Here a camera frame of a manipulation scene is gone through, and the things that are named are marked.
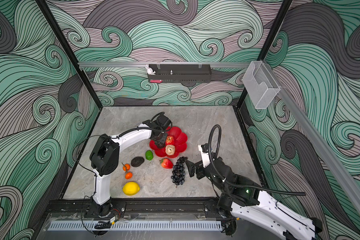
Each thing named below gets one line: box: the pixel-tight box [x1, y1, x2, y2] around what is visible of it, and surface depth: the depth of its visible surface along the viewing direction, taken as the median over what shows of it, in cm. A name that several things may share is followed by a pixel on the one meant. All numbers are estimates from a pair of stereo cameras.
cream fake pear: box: [165, 144, 176, 156], surface depth 90 cm
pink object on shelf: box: [150, 79, 164, 83], surface depth 92 cm
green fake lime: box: [145, 150, 154, 161], surface depth 92 cm
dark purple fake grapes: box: [171, 156, 188, 188], surface depth 84 cm
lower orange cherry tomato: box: [125, 172, 133, 180], surface depth 85 cm
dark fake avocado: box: [130, 156, 145, 168], surface depth 87 cm
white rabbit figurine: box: [145, 64, 156, 75], surface depth 87 cm
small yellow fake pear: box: [165, 135, 174, 144], surface depth 94 cm
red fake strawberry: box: [159, 158, 173, 169], surface depth 88 cm
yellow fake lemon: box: [122, 181, 141, 196], surface depth 78 cm
